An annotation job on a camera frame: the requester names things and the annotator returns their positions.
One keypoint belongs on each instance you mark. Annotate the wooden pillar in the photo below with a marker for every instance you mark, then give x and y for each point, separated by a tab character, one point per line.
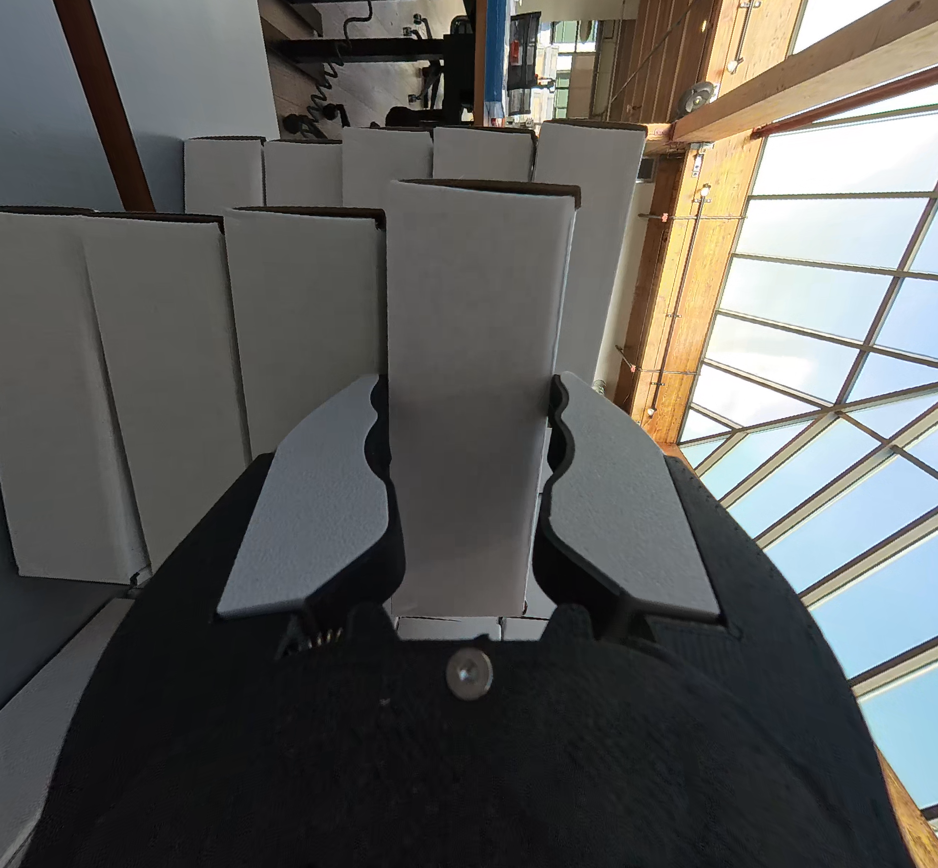
689	282

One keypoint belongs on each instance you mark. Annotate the round ceiling fixture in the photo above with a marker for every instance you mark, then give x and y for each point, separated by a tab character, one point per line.
696	97

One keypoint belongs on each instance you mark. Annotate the black office chair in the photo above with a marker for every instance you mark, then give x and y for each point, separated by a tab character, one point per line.
451	69

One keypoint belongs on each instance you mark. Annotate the wooden ceiling beam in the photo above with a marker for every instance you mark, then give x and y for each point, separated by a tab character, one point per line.
806	77

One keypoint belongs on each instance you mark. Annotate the white foldable cardboard box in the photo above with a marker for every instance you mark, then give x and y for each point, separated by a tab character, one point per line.
476	370

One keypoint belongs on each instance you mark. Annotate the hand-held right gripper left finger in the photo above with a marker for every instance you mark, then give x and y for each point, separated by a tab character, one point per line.
322	516

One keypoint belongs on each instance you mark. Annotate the blue desk panel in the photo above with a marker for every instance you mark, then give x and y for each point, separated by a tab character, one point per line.
497	33

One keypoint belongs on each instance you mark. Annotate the black mesh screen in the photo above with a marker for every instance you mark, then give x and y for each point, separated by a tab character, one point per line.
524	62

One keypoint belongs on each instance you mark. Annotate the stack of folded white cartons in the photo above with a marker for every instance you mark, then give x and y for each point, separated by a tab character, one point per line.
161	370

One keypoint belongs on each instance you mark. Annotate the large grid window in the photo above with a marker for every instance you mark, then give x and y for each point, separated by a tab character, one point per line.
843	296

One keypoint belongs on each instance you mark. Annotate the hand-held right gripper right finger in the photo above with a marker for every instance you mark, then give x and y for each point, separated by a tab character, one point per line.
623	516

